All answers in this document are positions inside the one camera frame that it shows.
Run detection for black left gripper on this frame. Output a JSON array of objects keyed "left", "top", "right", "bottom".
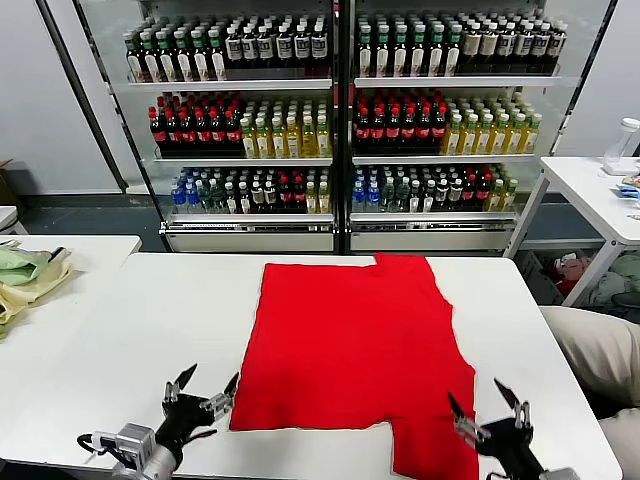
[{"left": 154, "top": 363, "right": 241, "bottom": 447}]

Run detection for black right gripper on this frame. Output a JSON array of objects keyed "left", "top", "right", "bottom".
[{"left": 447, "top": 377, "right": 536, "bottom": 465}]

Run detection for red shirt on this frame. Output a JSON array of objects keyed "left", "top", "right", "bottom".
[{"left": 228, "top": 253, "right": 481, "bottom": 479}]

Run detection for beige trousered leg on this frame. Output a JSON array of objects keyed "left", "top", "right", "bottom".
[
  {"left": 597, "top": 407, "right": 640, "bottom": 480},
  {"left": 539, "top": 305, "right": 640, "bottom": 407}
]

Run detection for red cloth pile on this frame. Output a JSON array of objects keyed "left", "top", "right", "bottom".
[{"left": 544, "top": 253, "right": 596, "bottom": 297}]

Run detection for grey mesh basket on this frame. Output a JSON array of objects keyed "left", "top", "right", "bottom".
[{"left": 514, "top": 248, "right": 566, "bottom": 304}]

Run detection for glass door beverage cooler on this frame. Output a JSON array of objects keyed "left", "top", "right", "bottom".
[{"left": 34, "top": 0, "right": 346, "bottom": 255}]

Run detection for white shelf with bottles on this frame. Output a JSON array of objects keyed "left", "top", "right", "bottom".
[{"left": 344, "top": 0, "right": 619, "bottom": 255}]

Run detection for pale yellow garment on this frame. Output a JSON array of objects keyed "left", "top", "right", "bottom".
[{"left": 0, "top": 248, "right": 86, "bottom": 329}]

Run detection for green cloth pile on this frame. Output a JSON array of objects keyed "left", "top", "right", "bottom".
[{"left": 589, "top": 252, "right": 640, "bottom": 307}]

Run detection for green garment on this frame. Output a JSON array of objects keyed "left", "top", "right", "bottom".
[{"left": 0, "top": 244, "right": 51, "bottom": 287}]

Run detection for white side table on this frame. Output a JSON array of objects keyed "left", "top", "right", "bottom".
[{"left": 503, "top": 155, "right": 640, "bottom": 307}]

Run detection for clear plastic jug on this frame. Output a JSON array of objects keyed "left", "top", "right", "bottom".
[{"left": 602, "top": 117, "right": 640, "bottom": 176}]

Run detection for green cap tea bottle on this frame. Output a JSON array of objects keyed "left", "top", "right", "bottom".
[
  {"left": 156, "top": 30, "right": 175, "bottom": 83},
  {"left": 190, "top": 28, "right": 209, "bottom": 82},
  {"left": 374, "top": 24, "right": 393, "bottom": 78},
  {"left": 173, "top": 29, "right": 192, "bottom": 82},
  {"left": 207, "top": 28, "right": 227, "bottom": 81},
  {"left": 357, "top": 24, "right": 376, "bottom": 78},
  {"left": 391, "top": 23, "right": 411, "bottom": 78},
  {"left": 124, "top": 30, "right": 143, "bottom": 83},
  {"left": 409, "top": 23, "right": 429, "bottom": 78},
  {"left": 444, "top": 23, "right": 463, "bottom": 77},
  {"left": 427, "top": 23, "right": 446, "bottom": 78},
  {"left": 141, "top": 29, "right": 159, "bottom": 83}
]

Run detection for white cap dark label bottle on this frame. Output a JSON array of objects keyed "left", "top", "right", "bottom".
[
  {"left": 224, "top": 24, "right": 243, "bottom": 71},
  {"left": 258, "top": 24, "right": 277, "bottom": 71},
  {"left": 495, "top": 22, "right": 515, "bottom": 71},
  {"left": 292, "top": 23, "right": 312, "bottom": 71},
  {"left": 531, "top": 22, "right": 549, "bottom": 71},
  {"left": 275, "top": 23, "right": 294, "bottom": 71},
  {"left": 310, "top": 22, "right": 329, "bottom": 71},
  {"left": 513, "top": 22, "right": 533, "bottom": 71},
  {"left": 547, "top": 22, "right": 565, "bottom": 71},
  {"left": 241, "top": 24, "right": 260, "bottom": 71}
]

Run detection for white cap beige label bottle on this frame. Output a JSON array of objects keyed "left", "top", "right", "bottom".
[
  {"left": 478, "top": 22, "right": 497, "bottom": 71},
  {"left": 461, "top": 22, "right": 480, "bottom": 71}
]

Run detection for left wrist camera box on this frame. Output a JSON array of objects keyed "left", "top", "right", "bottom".
[{"left": 117, "top": 422, "right": 156, "bottom": 466}]

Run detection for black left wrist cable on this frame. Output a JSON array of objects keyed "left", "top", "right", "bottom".
[{"left": 76, "top": 431, "right": 124, "bottom": 459}]

